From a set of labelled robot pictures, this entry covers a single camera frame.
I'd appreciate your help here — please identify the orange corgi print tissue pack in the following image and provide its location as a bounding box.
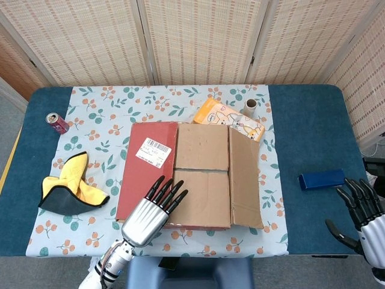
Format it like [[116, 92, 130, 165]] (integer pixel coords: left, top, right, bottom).
[[192, 97, 266, 142]]

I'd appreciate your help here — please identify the floral fruit print tablecloth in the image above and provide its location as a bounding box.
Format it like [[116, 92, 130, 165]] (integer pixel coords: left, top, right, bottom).
[[26, 85, 289, 258]]

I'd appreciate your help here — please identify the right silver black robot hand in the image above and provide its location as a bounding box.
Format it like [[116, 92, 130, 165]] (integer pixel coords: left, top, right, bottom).
[[324, 178, 385, 269]]

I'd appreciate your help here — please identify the brown cardboard tube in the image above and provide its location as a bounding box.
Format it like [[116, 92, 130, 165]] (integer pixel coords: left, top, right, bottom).
[[242, 98, 257, 117]]

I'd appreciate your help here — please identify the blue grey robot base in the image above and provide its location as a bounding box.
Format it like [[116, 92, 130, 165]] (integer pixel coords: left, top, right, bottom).
[[126, 256, 253, 289]]

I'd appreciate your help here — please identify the red soda can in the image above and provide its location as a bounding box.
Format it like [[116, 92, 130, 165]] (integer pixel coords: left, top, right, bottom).
[[45, 112, 70, 134]]

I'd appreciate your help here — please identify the yellow and dark cloth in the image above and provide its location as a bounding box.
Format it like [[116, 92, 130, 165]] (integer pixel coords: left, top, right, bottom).
[[38, 151, 111, 216]]

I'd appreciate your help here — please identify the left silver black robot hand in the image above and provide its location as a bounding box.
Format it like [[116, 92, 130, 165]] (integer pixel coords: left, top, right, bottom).
[[121, 175, 189, 249]]

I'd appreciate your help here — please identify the red cardboard shipping box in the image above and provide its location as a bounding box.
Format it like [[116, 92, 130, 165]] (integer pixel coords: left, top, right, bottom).
[[115, 121, 265, 232]]

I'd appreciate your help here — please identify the woven folding screen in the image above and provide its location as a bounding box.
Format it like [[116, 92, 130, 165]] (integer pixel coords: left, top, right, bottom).
[[0, 0, 385, 148]]

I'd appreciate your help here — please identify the blue rectangular box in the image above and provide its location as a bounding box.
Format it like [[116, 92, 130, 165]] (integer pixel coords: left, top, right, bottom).
[[298, 169, 347, 191]]

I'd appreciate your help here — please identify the black floor equipment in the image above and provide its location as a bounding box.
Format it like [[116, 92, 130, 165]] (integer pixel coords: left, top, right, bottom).
[[362, 156, 385, 181]]

